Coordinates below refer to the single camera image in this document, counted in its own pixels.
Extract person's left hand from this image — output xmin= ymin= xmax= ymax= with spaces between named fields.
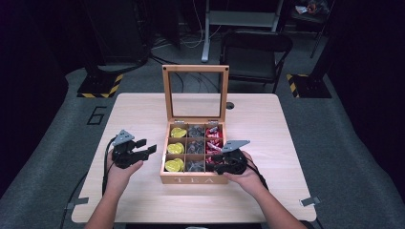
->
xmin=103 ymin=148 xmax=145 ymax=197

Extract black stand base hazard stripes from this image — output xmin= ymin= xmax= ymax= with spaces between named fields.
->
xmin=285 ymin=73 xmax=332 ymax=99
xmin=76 ymin=73 xmax=124 ymax=99

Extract clutter on dark shelf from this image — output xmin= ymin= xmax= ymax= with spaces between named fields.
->
xmin=293 ymin=0 xmax=332 ymax=17

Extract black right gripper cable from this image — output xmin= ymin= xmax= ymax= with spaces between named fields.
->
xmin=243 ymin=156 xmax=270 ymax=193

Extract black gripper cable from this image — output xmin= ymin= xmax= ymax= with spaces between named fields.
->
xmin=100 ymin=135 xmax=118 ymax=198
xmin=243 ymin=156 xmax=270 ymax=193

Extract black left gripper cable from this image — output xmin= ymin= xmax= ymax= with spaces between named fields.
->
xmin=100 ymin=135 xmax=118 ymax=198

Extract wooden tea box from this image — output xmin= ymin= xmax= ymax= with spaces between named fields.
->
xmin=159 ymin=64 xmax=230 ymax=185

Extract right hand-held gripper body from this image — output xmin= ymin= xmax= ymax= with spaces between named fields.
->
xmin=215 ymin=139 xmax=251 ymax=176

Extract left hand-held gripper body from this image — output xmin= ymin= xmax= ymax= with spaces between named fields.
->
xmin=110 ymin=129 xmax=151 ymax=170

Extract black floor cables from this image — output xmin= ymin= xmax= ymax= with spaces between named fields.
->
xmin=150 ymin=54 xmax=221 ymax=94

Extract grey tape piece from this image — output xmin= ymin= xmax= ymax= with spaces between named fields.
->
xmin=299 ymin=196 xmax=322 ymax=207
xmin=65 ymin=197 xmax=90 ymax=211

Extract group of dark tea packets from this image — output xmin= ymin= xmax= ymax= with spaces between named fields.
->
xmin=185 ymin=125 xmax=206 ymax=174

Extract white desk frame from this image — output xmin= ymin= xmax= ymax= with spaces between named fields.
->
xmin=201 ymin=0 xmax=285 ymax=66

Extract black folding chair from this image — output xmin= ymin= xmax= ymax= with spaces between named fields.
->
xmin=219 ymin=30 xmax=294 ymax=94

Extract group of yellow tea packets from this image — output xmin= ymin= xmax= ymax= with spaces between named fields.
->
xmin=163 ymin=126 xmax=188 ymax=174

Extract white cables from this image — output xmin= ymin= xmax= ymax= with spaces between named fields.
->
xmin=152 ymin=0 xmax=224 ymax=51

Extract person's right hand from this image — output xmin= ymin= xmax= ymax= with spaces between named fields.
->
xmin=223 ymin=150 xmax=267 ymax=198

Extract black cabinet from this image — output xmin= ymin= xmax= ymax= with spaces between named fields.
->
xmin=81 ymin=0 xmax=151 ymax=67

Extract group of red tea packets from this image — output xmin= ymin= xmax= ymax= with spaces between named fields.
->
xmin=204 ymin=125 xmax=224 ymax=166

